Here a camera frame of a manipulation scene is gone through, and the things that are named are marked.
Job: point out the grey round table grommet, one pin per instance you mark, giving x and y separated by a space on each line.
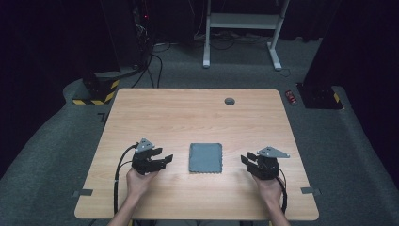
229 101

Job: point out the black equipment tower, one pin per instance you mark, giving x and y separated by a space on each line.
125 31

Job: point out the black yellow striped stand base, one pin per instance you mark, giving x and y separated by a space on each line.
100 91

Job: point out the white metal stand frame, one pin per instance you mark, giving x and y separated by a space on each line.
241 21

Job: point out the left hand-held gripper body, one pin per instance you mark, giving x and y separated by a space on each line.
142 161

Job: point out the grey tape piece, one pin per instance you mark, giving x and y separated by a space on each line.
310 190
82 192

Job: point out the red can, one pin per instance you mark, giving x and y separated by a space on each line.
290 97

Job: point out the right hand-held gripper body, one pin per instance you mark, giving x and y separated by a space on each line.
266 164

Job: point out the person's right hand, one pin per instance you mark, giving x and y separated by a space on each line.
268 190

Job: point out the grey cloth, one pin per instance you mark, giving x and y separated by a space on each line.
206 158

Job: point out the person's left hand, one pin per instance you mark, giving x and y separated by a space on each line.
139 185

